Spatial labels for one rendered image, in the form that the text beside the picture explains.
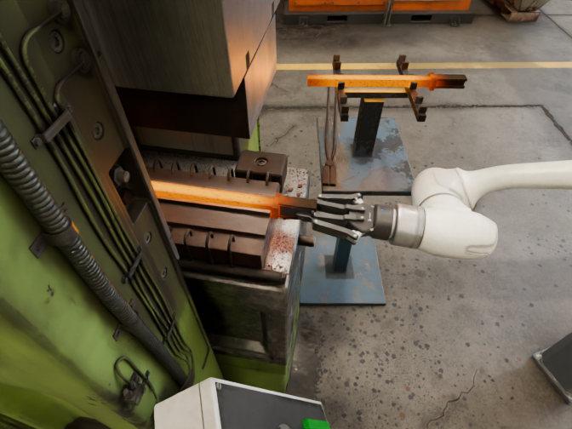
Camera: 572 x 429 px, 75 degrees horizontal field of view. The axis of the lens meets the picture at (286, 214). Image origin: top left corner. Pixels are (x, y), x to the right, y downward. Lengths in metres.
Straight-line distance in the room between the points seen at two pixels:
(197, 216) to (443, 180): 0.56
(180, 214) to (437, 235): 0.54
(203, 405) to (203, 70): 0.35
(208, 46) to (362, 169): 0.91
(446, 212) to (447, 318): 1.14
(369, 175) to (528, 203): 1.48
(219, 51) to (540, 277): 2.03
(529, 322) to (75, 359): 1.88
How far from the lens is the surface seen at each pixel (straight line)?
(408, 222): 0.79
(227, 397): 0.44
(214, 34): 0.42
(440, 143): 2.78
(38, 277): 0.43
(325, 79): 1.16
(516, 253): 2.29
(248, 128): 0.53
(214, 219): 0.81
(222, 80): 0.44
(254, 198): 0.82
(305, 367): 1.69
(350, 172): 1.25
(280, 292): 0.79
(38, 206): 0.38
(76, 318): 0.49
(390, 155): 1.35
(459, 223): 0.81
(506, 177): 0.94
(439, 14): 4.48
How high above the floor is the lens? 1.60
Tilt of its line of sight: 49 degrees down
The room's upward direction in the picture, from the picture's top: straight up
